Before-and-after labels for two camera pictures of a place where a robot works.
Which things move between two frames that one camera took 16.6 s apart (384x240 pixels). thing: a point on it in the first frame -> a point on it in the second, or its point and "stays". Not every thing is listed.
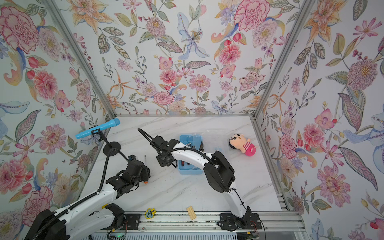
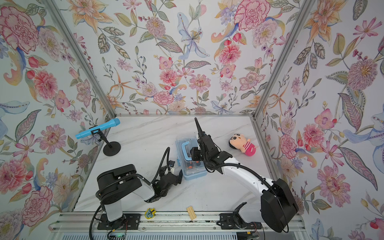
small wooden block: [191, 212] stays
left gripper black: [145, 171] -> [176, 177]
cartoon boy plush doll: [238, 141] stays
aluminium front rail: [270, 221] stays
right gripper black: [162, 163] -> [194, 153]
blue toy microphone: [116, 121] stays
